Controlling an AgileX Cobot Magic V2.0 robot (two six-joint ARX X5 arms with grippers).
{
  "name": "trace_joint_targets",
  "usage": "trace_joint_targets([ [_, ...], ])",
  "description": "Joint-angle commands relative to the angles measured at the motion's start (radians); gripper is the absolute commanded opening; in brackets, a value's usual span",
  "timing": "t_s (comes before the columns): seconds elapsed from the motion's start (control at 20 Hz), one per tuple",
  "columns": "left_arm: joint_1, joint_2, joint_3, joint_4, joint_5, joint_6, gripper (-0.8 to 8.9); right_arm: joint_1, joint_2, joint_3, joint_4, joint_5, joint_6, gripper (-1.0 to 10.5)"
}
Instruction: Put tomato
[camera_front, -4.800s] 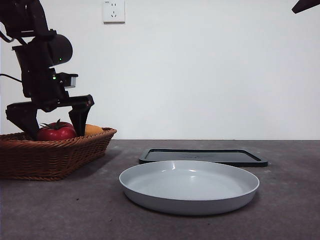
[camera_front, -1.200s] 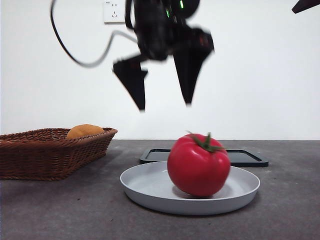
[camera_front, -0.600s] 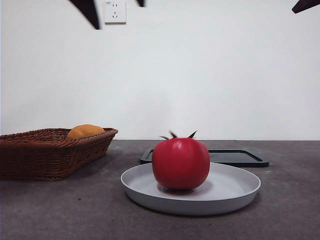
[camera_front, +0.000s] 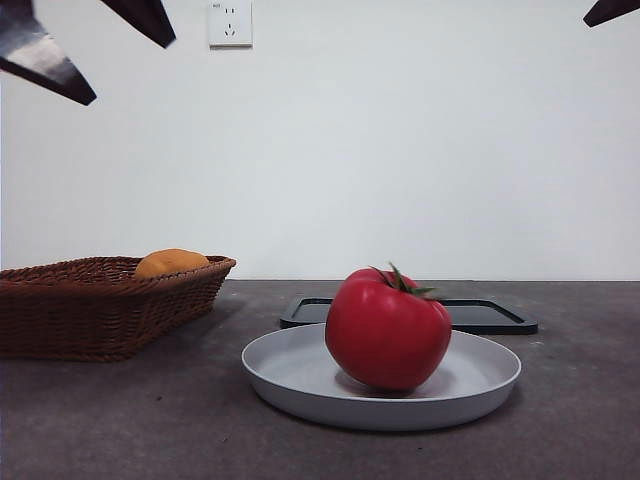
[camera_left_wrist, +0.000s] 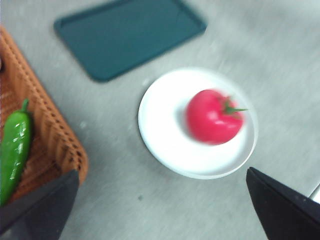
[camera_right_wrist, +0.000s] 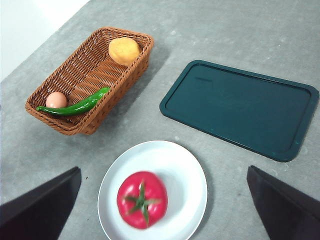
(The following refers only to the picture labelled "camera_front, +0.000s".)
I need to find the red tomato with green stem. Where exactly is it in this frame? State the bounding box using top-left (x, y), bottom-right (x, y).
top-left (324, 261), bottom-right (454, 393)

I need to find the orange bread roll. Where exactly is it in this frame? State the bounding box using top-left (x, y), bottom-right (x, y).
top-left (133, 248), bottom-right (211, 281)

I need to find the brown wicker basket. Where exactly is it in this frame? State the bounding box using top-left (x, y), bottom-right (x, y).
top-left (0, 255), bottom-right (237, 364)

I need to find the black rectangular tray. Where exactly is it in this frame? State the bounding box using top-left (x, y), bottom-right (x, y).
top-left (279, 295), bottom-right (540, 337)

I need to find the grey round plate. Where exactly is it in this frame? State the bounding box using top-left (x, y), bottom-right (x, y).
top-left (241, 322), bottom-right (523, 433)

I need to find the white wall socket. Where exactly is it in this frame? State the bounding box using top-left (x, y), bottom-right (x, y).
top-left (208, 0), bottom-right (254, 50)

